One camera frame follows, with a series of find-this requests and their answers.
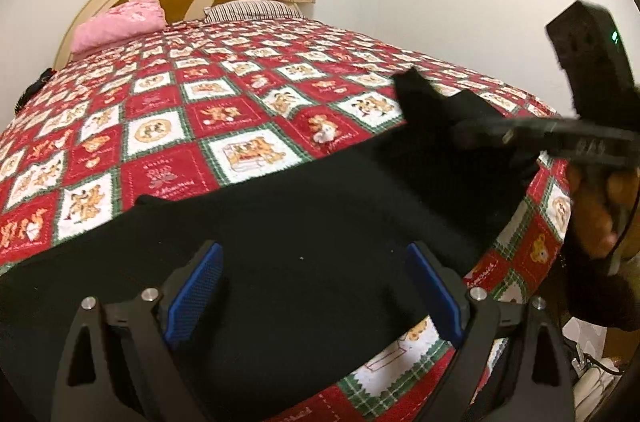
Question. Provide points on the person's right hand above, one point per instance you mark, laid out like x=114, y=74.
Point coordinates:
x=595, y=207

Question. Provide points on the black bag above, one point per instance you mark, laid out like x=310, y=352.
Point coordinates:
x=32, y=90

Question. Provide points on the pink pillow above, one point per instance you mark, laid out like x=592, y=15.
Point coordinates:
x=120, y=25

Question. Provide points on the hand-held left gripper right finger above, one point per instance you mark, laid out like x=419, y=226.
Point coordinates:
x=434, y=297

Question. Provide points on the black pants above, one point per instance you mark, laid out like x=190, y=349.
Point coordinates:
x=280, y=262

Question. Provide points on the red teddy bear printed bedspread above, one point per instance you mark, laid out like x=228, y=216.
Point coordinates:
x=200, y=112

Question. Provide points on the striped pillow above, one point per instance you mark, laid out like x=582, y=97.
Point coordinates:
x=255, y=9

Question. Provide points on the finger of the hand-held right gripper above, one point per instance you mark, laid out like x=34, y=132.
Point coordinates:
x=500, y=131

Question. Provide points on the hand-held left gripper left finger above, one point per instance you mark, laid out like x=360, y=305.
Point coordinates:
x=195, y=297

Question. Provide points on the person's right forearm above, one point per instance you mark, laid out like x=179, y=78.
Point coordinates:
x=605, y=292

